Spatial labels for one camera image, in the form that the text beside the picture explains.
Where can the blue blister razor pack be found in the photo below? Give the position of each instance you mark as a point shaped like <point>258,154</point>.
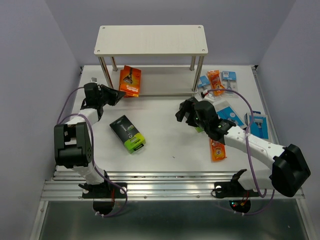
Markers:
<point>203,82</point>
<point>229,82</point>

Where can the blue razor pack far right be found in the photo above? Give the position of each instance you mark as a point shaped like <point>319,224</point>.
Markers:
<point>260,125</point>

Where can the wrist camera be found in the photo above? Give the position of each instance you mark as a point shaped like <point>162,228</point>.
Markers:
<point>207,96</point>
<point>94,80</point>

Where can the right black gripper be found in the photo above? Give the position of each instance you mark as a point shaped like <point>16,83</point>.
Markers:
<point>180,113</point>

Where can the aluminium rail frame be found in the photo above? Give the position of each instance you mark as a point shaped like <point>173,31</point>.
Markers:
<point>174,164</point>

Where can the white two-tier shelf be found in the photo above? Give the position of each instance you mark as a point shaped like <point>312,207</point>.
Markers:
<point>154,41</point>

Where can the orange razor bag bottom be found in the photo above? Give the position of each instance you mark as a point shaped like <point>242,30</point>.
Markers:
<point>217,151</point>

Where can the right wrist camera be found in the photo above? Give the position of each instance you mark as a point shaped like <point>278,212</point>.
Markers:
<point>207,96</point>

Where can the blue razor pack middle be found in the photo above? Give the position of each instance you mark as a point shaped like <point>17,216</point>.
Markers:
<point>225,111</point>

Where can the blue blister razor pack left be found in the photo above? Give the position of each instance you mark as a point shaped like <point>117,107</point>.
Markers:
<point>203,82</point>

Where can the orange razor bag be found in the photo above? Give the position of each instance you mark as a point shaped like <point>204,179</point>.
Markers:
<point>215,82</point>
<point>217,151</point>

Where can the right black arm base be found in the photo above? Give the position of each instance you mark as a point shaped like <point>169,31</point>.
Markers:
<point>232,188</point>

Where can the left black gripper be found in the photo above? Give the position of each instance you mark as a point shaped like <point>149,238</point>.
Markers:
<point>115,95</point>

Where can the blue blister razor pack right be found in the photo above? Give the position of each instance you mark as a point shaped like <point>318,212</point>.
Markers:
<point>229,82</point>

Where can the black green razor box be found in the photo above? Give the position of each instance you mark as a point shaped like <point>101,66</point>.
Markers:
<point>199,129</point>
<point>128,134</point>

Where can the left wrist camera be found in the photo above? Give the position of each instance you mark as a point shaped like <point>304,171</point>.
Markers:
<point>94,80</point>

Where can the orange razor bag top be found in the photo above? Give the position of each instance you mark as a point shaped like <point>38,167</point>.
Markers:
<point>215,82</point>

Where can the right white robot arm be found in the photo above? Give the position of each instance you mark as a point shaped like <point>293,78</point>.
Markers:
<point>287,169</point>

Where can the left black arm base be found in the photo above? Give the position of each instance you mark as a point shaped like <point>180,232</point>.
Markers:
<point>98,186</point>

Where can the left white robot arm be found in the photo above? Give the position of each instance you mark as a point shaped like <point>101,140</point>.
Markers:
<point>73,135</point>

